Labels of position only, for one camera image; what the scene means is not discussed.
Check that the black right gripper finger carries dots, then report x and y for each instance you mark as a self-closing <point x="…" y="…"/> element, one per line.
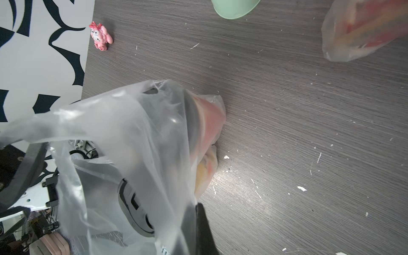
<point x="205" y="244"/>

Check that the pale milk tea cup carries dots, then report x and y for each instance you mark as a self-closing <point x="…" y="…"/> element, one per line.
<point x="135" y="204"/>

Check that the red milk tea cup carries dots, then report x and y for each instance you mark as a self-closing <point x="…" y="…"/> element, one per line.
<point x="206" y="115"/>

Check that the clear plastic carrier bag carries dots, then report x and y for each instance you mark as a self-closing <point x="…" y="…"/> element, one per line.
<point x="355" y="29"/>

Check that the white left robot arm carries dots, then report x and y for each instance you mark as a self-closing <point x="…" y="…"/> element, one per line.
<point x="28" y="184"/>

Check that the green straw holder cup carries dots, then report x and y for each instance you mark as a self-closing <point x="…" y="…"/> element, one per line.
<point x="234" y="9"/>

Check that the pink plush toy figure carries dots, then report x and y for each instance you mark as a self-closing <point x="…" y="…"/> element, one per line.
<point x="100" y="36"/>

